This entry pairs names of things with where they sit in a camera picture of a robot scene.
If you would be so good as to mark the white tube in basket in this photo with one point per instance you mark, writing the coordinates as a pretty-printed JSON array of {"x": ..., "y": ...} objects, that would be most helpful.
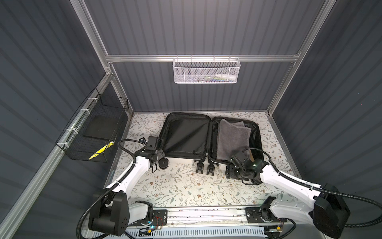
[{"x": 226, "y": 77}]

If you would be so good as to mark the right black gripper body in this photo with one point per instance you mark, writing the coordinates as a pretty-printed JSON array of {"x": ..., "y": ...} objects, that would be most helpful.
[{"x": 233, "y": 172}]

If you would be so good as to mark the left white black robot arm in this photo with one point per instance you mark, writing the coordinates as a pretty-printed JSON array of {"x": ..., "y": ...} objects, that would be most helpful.
[{"x": 110, "y": 213}]

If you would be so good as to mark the black wire mesh basket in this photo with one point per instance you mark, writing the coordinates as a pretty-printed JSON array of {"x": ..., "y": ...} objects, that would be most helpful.
[{"x": 78, "y": 147}]

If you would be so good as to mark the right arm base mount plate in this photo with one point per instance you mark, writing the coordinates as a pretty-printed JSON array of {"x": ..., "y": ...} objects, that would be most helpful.
[{"x": 258, "y": 215}]

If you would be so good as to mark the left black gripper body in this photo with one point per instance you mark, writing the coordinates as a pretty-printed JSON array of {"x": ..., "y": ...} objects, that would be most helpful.
[{"x": 159, "y": 154}]

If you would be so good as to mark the black flat pad in basket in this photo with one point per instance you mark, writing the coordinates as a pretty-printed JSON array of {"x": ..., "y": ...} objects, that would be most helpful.
[{"x": 102, "y": 127}]

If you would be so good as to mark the yellow black striped item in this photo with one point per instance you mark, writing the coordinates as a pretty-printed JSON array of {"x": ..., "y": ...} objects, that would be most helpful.
[{"x": 100, "y": 151}]

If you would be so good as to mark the grey towel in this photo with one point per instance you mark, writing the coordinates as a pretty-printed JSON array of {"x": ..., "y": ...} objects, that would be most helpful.
[{"x": 231, "y": 138}]

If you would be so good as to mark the white wire mesh basket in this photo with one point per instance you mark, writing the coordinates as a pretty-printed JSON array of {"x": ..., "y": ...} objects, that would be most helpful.
[{"x": 202, "y": 71}]

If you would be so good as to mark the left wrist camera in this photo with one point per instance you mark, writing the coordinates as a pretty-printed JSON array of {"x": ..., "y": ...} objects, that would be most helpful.
[{"x": 152, "y": 143}]

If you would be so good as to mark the white perforated vent panel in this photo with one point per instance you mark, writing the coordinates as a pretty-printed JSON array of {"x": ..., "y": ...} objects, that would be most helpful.
[{"x": 232, "y": 232}]

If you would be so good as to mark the black carry-on suitcase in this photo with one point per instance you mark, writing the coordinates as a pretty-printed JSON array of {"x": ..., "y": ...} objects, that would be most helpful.
[{"x": 189, "y": 137}]

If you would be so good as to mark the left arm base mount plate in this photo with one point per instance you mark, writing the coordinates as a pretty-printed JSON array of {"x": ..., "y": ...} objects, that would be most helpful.
[{"x": 158, "y": 218}]

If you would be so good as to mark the aluminium front rail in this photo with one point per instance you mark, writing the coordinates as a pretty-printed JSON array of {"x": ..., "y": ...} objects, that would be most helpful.
[{"x": 206, "y": 215}]

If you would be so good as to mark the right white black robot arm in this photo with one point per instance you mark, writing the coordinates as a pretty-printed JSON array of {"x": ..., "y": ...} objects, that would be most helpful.
[{"x": 321, "y": 206}]

